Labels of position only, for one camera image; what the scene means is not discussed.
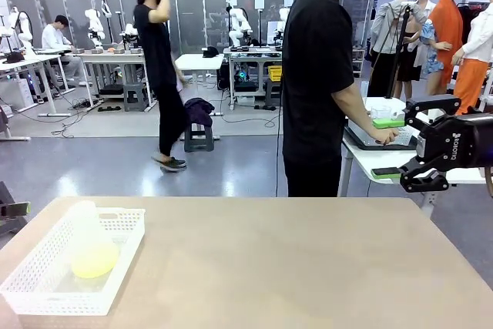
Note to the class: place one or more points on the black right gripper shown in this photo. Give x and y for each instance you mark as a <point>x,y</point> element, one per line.
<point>466,142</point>

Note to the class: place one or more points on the translucent plastic Erlenmeyer flask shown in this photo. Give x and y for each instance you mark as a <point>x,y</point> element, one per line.
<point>94,259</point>

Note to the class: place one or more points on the person's right forearm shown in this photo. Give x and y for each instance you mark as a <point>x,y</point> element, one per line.
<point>358,113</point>

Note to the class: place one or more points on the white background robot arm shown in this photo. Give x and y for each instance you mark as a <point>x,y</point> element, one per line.
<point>239,28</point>

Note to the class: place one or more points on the person's right hand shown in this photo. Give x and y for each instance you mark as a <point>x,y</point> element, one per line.
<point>385,137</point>

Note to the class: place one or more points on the black tray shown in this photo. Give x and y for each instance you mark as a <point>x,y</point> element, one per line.
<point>358,146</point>

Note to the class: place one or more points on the white side table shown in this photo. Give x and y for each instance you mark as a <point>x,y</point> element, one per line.
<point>358,163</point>

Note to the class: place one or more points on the mannequin in orange trousers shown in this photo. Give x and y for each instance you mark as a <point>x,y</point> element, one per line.
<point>477,55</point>

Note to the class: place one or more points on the black tripod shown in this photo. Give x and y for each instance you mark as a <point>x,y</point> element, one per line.
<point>398,44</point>

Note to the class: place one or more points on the mannequin in floral dress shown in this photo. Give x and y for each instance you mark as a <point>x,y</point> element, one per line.
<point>423,40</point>

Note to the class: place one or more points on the wooden shoe rack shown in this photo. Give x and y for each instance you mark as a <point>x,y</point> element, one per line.
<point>359,63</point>

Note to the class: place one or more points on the mannequin in orange coat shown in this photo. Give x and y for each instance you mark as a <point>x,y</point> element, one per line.
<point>447,24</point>

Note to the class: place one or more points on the person in black t-shirt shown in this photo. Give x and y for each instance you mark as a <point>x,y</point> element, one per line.
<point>312,74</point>

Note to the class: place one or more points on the white long work table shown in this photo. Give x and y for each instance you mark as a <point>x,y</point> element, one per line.
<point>31,60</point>

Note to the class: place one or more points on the yellow plastic crate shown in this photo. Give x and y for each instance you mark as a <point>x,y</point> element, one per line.
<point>275,72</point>

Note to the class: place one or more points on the grey plastic step stool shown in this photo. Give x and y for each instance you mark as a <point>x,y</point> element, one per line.
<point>135,96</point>

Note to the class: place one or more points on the seated person in white shirt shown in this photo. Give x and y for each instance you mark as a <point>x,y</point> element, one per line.
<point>54,38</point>

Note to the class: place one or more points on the grey robot work table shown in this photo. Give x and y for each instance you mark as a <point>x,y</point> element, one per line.
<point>111,55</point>

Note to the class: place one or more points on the grey stool with clothes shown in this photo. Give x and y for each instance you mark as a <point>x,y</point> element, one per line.
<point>200,140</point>

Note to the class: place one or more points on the dark clothing pile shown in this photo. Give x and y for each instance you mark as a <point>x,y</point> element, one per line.
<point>198,111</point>

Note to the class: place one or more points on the person in black cap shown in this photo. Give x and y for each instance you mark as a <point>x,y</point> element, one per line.
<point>158,55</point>

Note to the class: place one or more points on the white small standing desk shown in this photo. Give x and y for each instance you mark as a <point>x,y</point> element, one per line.
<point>198,61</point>

